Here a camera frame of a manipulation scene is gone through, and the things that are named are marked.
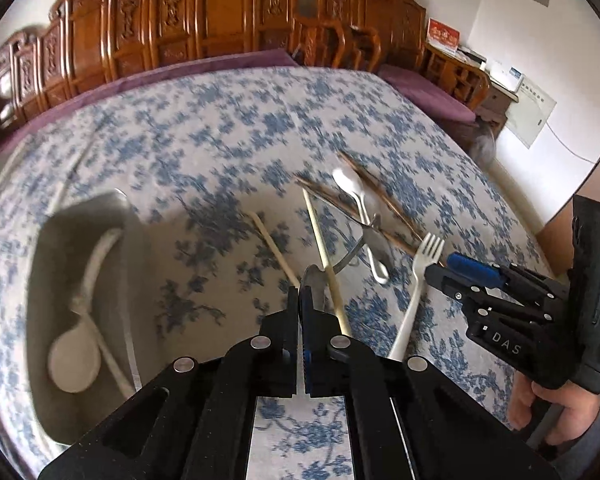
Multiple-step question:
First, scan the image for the white plastic fork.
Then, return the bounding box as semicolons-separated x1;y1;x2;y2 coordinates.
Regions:
386;233;447;361

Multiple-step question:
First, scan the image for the white carton with blue label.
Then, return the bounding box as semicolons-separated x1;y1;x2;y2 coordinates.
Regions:
484;58;524;94

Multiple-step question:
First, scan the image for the person's right hand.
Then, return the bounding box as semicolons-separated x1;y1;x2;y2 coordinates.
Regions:
507;374;600;453

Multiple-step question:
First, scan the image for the white rectangular box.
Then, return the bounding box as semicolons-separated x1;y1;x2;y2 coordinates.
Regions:
25;191;148;448

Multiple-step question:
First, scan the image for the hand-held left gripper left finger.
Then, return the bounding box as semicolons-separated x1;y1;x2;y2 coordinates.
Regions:
37;286;301;480

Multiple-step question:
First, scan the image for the metal spoon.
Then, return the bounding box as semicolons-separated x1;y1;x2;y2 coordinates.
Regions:
350;199;390;285
301;227;397;313

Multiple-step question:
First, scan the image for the stack of books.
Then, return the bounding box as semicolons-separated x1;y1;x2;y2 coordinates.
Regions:
456;46;487;70

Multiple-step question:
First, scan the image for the blue floral cloth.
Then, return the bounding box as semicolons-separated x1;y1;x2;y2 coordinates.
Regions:
0;62;556;480

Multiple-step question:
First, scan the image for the brown wooden chopstick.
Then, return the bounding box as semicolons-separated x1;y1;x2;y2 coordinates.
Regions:
337;151;427;240
294;174;433;262
299;181;421;257

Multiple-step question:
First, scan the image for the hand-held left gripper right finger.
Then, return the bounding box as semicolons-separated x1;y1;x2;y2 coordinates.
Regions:
301;285;563;480

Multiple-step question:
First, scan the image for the pale bamboo chopstick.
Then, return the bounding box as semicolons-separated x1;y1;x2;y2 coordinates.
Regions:
302;188;354;338
251;211;302;290

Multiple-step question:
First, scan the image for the clear plastic bag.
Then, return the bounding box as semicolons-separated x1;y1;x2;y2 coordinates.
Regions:
472;124;497;167

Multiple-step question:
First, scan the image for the carved wooden sofa with armrests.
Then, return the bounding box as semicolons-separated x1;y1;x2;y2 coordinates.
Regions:
292;0;492;126

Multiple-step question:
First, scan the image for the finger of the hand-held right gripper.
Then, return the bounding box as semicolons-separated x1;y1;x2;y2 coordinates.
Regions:
424;263;577;389
446;252;572;302

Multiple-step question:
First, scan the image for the red desk calendar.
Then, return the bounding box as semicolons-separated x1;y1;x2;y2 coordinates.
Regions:
426;18;461;57

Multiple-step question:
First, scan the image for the white cable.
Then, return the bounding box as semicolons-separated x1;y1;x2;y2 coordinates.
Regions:
544;119;598;165

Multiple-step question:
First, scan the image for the white plastic spoon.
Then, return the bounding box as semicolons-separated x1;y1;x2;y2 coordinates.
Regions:
331;166;376;226

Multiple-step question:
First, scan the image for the long carved wooden sofa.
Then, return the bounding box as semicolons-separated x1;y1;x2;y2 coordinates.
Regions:
0;0;301;136

